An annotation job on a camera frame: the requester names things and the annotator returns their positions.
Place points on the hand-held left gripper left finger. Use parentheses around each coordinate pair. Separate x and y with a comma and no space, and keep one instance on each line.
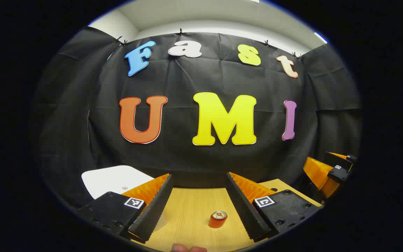
(152,210)

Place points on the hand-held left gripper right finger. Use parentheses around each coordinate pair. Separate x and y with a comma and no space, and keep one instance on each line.
(247,210)

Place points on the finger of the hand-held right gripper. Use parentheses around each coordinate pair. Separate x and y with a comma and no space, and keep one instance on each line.
(338,158)
(318,171)

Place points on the red pop can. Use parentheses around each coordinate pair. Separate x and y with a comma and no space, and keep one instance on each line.
(217,221)

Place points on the white desktop garbage bin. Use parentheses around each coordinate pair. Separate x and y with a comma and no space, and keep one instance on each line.
(114,180)

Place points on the wooden desktop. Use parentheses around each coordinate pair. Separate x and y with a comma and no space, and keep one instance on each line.
(187,217)

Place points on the black backdrop cloth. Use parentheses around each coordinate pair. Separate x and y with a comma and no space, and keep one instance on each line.
(187,157)

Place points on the ceiling light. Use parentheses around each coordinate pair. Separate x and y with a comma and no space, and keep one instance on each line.
(320,37)

